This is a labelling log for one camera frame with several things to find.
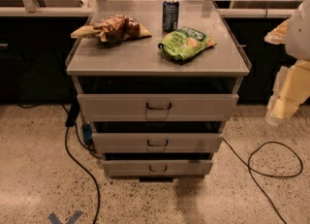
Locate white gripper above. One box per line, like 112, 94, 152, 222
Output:
264, 19, 310, 126

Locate grey drawer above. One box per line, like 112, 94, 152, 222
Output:
103, 160, 213, 177
92, 133, 223, 153
77, 94, 238, 121

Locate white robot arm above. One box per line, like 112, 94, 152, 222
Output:
264, 0, 310, 126

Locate grey drawer cabinet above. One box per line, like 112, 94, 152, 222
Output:
64, 0, 253, 183

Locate grey top drawer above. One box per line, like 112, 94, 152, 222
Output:
77, 94, 238, 121

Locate grey bottom drawer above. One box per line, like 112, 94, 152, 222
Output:
103, 160, 213, 177

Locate green chip bag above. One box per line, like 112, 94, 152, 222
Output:
158, 26, 216, 61

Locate blue soda can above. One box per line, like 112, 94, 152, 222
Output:
162, 0, 179, 32

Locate brown chip bag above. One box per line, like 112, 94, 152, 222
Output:
71, 15, 151, 43

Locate blue small box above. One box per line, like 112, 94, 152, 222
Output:
81, 124, 92, 144

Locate black power adapter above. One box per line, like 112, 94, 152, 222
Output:
65, 100, 80, 127

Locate blue tape cross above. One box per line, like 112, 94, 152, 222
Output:
47, 210, 83, 224

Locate black floor cable right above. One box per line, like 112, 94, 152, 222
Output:
222, 138, 304, 224

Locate black floor cable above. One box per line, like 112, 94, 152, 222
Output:
222, 138, 304, 224
15, 102, 102, 224

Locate black floor cable left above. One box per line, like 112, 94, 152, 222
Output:
15, 102, 102, 224

